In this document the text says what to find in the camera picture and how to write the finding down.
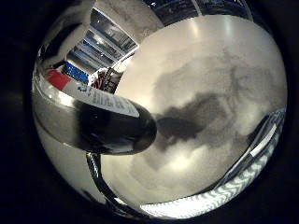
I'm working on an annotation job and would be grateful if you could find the clear spray bottle white label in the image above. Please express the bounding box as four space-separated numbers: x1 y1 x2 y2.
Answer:
32 68 158 156

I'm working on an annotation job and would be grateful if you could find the white grey striped cloth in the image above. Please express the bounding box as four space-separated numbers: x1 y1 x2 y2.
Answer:
139 107 287 219

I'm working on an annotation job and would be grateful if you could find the large glass window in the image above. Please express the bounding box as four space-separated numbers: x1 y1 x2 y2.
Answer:
63 7 140 86

